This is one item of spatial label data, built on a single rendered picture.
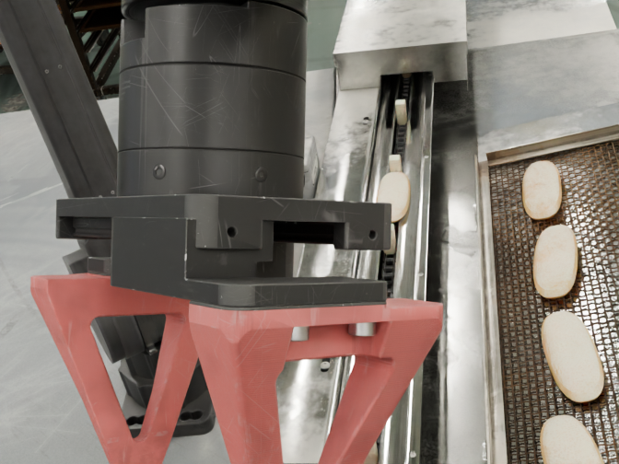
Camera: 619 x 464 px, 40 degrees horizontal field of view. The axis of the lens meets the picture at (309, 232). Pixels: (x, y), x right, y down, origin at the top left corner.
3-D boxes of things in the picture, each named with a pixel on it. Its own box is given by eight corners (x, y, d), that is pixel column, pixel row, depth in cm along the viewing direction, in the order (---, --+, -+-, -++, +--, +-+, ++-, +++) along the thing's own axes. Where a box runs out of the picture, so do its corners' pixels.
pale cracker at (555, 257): (536, 230, 79) (534, 221, 79) (578, 225, 78) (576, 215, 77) (531, 302, 72) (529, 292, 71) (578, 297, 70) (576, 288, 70)
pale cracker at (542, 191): (522, 168, 89) (519, 158, 88) (559, 160, 87) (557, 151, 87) (523, 224, 81) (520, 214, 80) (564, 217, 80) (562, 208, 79)
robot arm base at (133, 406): (145, 350, 86) (121, 442, 77) (122, 289, 82) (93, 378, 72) (227, 342, 85) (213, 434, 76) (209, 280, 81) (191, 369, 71)
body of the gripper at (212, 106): (218, 253, 32) (223, 59, 32) (399, 268, 24) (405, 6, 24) (50, 253, 28) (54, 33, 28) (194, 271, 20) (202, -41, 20)
